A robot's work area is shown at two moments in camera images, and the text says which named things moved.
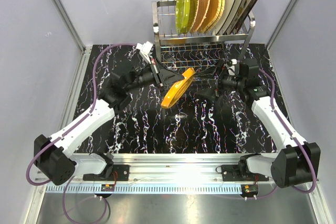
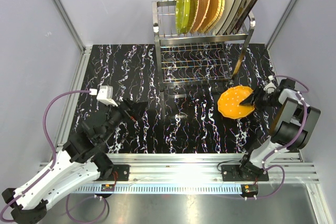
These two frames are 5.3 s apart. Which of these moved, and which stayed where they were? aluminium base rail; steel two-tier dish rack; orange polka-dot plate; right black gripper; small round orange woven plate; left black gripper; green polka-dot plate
Moved: right black gripper; left black gripper; orange polka-dot plate
Stayed: steel two-tier dish rack; aluminium base rail; green polka-dot plate; small round orange woven plate
